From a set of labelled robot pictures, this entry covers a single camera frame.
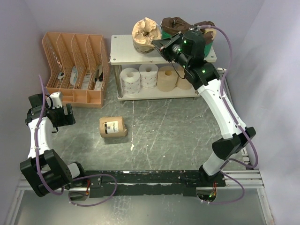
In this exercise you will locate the plain white paper roll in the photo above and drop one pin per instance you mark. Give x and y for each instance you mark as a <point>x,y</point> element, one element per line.
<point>130,81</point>

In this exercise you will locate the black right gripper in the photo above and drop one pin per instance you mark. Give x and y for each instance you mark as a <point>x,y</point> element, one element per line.
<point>164,45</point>

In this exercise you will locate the beige paper towel roll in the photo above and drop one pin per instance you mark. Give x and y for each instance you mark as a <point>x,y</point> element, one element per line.
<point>166,79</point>
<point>182,82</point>

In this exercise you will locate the green paper roll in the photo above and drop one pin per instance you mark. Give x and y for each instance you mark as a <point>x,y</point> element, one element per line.
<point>172,25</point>

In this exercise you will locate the white two-tier shelf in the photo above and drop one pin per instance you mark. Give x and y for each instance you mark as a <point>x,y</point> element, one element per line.
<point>123,53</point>

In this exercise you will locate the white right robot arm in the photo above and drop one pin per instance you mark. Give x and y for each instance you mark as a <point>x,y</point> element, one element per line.
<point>187,50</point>

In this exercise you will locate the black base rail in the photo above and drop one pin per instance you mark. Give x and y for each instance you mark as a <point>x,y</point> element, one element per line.
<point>138,183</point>

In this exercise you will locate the white wall bracket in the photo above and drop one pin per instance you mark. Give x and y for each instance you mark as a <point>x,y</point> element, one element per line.
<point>221,70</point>

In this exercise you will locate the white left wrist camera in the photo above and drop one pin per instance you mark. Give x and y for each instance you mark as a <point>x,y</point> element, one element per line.
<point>54,100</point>

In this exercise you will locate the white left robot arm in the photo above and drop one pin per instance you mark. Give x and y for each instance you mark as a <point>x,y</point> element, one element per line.
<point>44,170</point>

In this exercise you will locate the orange plastic file organizer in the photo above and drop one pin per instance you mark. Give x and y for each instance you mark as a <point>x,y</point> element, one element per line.
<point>79,66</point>

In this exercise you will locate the white red-dotted paper roll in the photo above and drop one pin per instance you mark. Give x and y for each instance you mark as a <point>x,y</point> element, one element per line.
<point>149,75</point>

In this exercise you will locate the brown roll with label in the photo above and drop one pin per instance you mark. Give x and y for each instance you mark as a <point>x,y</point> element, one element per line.
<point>112,127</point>

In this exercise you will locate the brown paper roll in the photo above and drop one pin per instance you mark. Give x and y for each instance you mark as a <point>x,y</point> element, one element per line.
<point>143,33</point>

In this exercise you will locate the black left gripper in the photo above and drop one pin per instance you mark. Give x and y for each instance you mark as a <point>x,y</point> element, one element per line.
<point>66,119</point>

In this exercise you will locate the brown-topped green roll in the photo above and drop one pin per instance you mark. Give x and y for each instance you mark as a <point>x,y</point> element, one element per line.
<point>209,35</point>

